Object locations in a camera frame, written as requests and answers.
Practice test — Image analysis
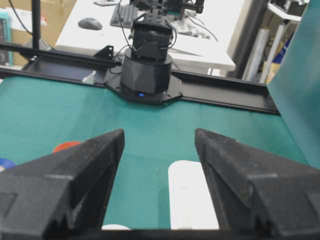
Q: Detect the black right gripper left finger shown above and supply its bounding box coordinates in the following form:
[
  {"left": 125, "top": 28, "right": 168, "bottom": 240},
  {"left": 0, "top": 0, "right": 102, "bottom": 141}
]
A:
[{"left": 0, "top": 128, "right": 126, "bottom": 240}]

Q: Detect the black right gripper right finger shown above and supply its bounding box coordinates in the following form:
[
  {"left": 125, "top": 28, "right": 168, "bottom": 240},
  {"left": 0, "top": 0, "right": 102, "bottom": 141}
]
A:
[{"left": 194, "top": 128, "right": 320, "bottom": 240}]

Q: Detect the red tape roll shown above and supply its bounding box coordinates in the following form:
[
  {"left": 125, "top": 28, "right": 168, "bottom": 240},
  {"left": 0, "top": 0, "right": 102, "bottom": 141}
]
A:
[{"left": 53, "top": 141, "right": 81, "bottom": 153}]

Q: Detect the white tape roll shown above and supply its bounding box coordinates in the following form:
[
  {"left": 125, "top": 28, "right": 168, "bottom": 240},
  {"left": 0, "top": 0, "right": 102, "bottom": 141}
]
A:
[{"left": 101, "top": 224, "right": 131, "bottom": 231}]

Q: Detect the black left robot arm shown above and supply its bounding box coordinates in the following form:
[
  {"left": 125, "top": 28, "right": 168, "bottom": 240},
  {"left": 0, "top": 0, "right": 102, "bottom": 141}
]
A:
[{"left": 104, "top": 0, "right": 183, "bottom": 105}]

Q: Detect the blue tape roll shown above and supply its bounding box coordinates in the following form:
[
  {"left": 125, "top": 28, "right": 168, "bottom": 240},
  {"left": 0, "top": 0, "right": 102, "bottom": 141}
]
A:
[{"left": 0, "top": 157, "right": 16, "bottom": 172}]

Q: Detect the white plastic case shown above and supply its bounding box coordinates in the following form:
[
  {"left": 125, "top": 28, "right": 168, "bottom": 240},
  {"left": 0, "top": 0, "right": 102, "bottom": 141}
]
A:
[{"left": 168, "top": 160, "right": 220, "bottom": 230}]

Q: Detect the green table cloth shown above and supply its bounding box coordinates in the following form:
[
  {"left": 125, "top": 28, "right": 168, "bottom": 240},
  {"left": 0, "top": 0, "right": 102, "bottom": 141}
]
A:
[{"left": 0, "top": 0, "right": 320, "bottom": 229}]

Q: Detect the white desk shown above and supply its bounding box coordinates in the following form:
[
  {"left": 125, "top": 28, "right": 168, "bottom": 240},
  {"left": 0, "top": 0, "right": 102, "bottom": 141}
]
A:
[{"left": 55, "top": 0, "right": 245, "bottom": 72}]

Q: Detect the black computer mouse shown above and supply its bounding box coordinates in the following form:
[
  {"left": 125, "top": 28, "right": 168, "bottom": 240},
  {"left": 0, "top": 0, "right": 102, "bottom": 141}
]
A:
[{"left": 77, "top": 17, "right": 103, "bottom": 31}]

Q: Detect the black vertical pole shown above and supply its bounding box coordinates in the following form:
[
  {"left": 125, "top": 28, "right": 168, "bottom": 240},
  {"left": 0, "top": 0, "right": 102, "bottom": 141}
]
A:
[{"left": 23, "top": 0, "right": 53, "bottom": 51}]

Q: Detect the black keyboard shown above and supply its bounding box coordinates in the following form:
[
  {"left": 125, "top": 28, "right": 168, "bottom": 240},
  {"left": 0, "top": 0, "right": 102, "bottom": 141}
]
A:
[{"left": 109, "top": 4, "right": 138, "bottom": 29}]

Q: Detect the black aluminium frame rail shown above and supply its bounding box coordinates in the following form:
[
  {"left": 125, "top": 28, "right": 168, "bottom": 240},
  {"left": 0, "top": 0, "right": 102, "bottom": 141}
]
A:
[{"left": 0, "top": 42, "right": 280, "bottom": 115}]

